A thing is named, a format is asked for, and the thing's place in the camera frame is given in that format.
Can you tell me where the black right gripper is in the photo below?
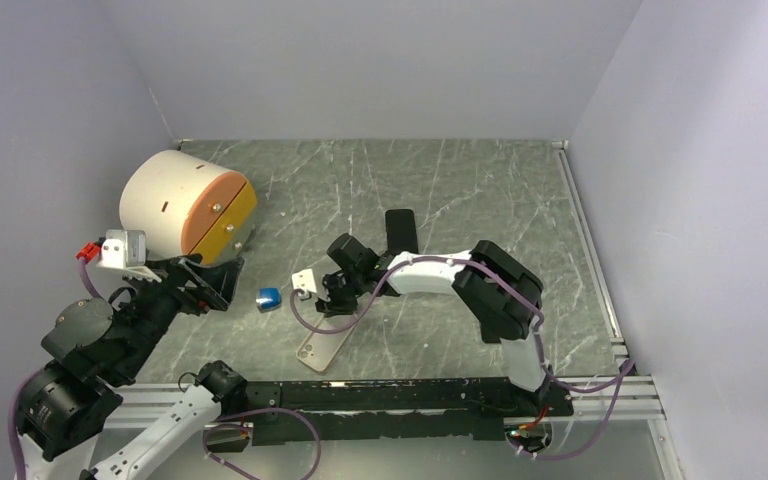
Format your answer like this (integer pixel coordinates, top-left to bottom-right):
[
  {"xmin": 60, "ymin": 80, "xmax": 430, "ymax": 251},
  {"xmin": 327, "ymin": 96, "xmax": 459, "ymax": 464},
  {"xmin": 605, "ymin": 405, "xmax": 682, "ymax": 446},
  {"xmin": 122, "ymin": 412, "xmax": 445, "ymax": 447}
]
[{"xmin": 314, "ymin": 270, "xmax": 366, "ymax": 318}]

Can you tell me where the black smartphone silver edge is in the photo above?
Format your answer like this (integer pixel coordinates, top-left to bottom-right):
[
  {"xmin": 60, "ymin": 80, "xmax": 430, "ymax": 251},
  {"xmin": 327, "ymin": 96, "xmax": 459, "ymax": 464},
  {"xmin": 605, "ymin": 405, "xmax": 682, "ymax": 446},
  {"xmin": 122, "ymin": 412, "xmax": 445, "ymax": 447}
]
[{"xmin": 315, "ymin": 299, "xmax": 364, "ymax": 335}]

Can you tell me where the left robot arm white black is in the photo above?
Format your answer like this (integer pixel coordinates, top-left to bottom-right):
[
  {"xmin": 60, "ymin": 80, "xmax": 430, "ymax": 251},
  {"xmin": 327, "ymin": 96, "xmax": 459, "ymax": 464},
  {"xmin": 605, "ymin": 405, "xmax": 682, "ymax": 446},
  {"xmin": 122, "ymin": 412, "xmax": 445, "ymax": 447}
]
[{"xmin": 8, "ymin": 254, "xmax": 247, "ymax": 479}]

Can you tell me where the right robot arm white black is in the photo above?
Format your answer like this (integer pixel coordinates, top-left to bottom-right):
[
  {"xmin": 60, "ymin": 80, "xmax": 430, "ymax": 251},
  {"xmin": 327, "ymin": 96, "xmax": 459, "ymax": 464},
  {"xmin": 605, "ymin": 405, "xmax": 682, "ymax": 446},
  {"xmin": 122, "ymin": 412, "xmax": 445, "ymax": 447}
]
[{"xmin": 293, "ymin": 233, "xmax": 550, "ymax": 415}]

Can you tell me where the small matte black phone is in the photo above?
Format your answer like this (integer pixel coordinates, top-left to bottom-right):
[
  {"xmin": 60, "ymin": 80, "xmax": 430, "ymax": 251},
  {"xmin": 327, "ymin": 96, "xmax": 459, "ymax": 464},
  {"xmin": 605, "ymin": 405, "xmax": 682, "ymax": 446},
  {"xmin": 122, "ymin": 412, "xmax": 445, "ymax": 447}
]
[{"xmin": 385, "ymin": 209, "xmax": 419, "ymax": 255}]

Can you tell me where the small blue block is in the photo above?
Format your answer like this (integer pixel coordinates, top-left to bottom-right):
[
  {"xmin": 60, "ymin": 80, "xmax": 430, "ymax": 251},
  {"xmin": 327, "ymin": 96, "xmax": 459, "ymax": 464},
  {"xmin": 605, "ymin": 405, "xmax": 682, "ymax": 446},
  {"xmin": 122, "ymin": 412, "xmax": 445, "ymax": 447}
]
[{"xmin": 256, "ymin": 287, "xmax": 282, "ymax": 312}]

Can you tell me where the beige cylinder orange yellow front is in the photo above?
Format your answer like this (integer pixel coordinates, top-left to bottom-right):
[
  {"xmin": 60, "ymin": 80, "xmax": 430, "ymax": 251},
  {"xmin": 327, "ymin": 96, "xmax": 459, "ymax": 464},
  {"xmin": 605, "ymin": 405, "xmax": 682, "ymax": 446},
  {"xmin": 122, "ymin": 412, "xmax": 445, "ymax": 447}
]
[{"xmin": 119, "ymin": 150, "xmax": 257, "ymax": 264}]

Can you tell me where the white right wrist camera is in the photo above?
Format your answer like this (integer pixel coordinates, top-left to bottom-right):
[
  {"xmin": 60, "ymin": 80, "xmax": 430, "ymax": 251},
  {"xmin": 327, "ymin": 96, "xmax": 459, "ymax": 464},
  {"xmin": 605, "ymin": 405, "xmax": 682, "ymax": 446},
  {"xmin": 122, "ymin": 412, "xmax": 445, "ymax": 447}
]
[{"xmin": 291, "ymin": 268, "xmax": 319, "ymax": 297}]

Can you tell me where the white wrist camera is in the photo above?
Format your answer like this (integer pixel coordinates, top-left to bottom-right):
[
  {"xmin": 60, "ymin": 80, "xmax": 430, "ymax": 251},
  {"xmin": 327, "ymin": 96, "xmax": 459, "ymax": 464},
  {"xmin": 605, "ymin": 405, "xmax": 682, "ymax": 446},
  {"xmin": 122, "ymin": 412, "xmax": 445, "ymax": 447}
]
[
  {"xmin": 76, "ymin": 229, "xmax": 161, "ymax": 282},
  {"xmin": 291, "ymin": 268, "xmax": 319, "ymax": 297}
]

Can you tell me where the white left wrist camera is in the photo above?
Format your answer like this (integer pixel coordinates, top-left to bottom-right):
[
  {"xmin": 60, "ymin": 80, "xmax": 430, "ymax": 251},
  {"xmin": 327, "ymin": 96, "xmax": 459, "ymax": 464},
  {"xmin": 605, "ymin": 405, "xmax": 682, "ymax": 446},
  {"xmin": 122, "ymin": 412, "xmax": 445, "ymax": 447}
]
[{"xmin": 76, "ymin": 229, "xmax": 161, "ymax": 282}]

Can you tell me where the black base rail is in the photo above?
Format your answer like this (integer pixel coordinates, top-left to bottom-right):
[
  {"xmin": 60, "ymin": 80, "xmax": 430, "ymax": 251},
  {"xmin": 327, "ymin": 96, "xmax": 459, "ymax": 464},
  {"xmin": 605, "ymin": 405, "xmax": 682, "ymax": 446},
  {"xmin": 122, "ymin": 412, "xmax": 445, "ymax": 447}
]
[{"xmin": 244, "ymin": 377, "xmax": 574, "ymax": 446}]

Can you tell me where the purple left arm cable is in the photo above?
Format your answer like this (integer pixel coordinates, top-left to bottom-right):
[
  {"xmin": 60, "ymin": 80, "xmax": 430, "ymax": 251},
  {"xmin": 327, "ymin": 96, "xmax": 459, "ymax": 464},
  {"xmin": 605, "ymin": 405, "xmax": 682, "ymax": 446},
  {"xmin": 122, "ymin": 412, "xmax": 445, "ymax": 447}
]
[{"xmin": 6, "ymin": 258, "xmax": 323, "ymax": 480}]

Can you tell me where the aluminium frame rail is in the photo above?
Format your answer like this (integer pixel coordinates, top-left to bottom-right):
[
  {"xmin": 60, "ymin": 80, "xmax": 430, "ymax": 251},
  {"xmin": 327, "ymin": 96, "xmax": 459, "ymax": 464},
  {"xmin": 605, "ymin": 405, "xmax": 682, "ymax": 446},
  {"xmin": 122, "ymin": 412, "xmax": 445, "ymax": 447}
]
[{"xmin": 118, "ymin": 142, "xmax": 664, "ymax": 425}]

